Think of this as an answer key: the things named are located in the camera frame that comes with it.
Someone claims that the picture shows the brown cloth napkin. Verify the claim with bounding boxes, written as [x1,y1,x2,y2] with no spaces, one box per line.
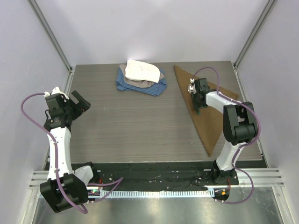
[173,64,239,157]

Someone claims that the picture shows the spoon with green handle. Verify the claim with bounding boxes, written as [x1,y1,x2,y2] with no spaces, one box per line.
[187,84,200,114]

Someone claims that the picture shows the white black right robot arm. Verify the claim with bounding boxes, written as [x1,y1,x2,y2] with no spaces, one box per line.
[187,78,259,184]

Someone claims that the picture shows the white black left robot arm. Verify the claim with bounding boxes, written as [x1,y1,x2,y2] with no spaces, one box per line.
[40,87,100,213]

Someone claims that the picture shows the blue checkered cloth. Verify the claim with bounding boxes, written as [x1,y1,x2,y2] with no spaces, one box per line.
[116,68,167,97]

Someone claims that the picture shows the white folded cloth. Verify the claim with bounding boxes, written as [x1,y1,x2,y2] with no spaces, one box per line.
[125,59,160,83]

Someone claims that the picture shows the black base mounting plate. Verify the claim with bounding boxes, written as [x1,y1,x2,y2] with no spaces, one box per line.
[90,161,239,192]

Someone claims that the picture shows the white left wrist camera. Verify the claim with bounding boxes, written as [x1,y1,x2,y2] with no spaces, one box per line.
[44,87,70,99]

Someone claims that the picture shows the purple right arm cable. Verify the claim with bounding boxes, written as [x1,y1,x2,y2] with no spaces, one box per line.
[191,67,260,205]

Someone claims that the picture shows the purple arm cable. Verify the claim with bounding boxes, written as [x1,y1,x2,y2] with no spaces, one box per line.
[20,92,124,214]
[191,67,260,205]

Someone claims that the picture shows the aluminium frame rail left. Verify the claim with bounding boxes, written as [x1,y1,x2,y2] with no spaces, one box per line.
[28,0,72,73]

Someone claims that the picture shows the aluminium frame rail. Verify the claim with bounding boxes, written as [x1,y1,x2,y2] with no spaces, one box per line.
[28,0,72,73]
[233,0,277,70]

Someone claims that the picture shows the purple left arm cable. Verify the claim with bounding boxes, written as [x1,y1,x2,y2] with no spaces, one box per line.
[20,92,124,214]

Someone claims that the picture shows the white slotted cable duct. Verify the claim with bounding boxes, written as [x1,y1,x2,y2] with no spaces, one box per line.
[106,189,214,199]

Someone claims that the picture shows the aluminium frame rail right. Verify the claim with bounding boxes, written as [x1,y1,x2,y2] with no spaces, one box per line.
[233,0,277,70]

